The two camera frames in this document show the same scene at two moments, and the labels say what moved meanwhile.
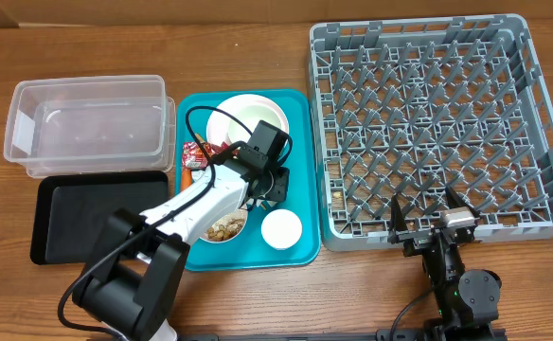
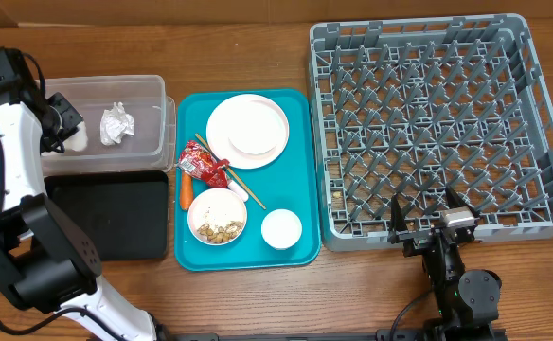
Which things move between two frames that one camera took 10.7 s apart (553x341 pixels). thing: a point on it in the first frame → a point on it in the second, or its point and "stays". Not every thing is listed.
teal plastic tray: x=211 y=123 stays
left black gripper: x=283 y=188 → x=76 y=117
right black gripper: x=422 y=238 stays
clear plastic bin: x=92 y=124 stays
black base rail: x=383 y=334 stays
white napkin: x=201 y=179 → x=78 y=141
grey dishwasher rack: x=408 y=108 stays
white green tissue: x=250 y=201 → x=115 y=124
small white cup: x=281 y=228 stays
